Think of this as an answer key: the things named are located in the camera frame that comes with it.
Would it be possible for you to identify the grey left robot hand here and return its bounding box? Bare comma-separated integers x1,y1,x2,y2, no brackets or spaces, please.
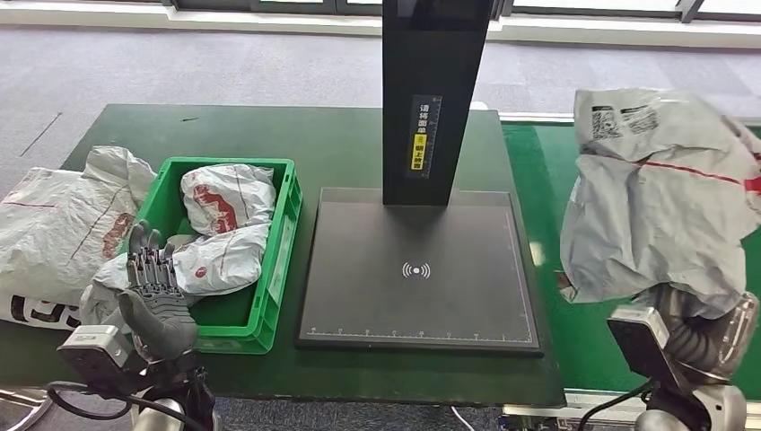
118,221,198,362

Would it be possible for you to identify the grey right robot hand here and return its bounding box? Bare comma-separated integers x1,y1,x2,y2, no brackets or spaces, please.
651,284,760,382

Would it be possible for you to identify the grey-white parcel bag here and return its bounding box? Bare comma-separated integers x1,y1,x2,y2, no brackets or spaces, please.
78,233,200,329

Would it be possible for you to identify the long white red-logo parcel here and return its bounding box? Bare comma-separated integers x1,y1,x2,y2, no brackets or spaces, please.
160,163,277,299

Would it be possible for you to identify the wide white black-print parcel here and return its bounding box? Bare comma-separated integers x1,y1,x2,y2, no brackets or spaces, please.
558,87,761,320

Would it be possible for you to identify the black inbound scanner machine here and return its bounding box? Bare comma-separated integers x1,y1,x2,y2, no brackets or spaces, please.
297,0,544,356

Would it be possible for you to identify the green conveyor belt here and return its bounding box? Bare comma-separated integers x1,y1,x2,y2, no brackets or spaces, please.
501,112,761,431

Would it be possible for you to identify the green plastic crate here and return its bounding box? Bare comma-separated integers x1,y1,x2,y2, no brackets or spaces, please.
121,156,303,356

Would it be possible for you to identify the large white woven sack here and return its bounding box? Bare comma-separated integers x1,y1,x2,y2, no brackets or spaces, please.
0,145,158,331

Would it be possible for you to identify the clear crate side label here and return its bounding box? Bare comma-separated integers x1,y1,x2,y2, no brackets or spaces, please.
267,215,295,304

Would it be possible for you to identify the chrome round base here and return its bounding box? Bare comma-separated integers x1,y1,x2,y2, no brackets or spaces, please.
0,387,57,431

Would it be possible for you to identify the black yellow column label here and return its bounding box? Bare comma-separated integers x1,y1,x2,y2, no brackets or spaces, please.
407,94,443,180

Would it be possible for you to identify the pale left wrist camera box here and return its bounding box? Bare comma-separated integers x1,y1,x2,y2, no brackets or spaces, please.
56,324,141,394

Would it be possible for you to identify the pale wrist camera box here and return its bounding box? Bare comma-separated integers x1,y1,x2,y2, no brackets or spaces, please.
56,324,141,394
607,305,687,391

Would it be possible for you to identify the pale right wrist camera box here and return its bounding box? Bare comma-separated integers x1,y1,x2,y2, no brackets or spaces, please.
607,305,687,391

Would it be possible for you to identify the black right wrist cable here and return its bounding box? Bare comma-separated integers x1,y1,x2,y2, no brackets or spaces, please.
577,380,655,431

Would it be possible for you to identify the thin white cable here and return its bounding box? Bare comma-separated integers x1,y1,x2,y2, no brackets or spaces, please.
450,406,477,431

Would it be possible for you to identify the black window frame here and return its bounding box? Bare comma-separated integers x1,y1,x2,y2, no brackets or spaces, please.
163,0,761,23

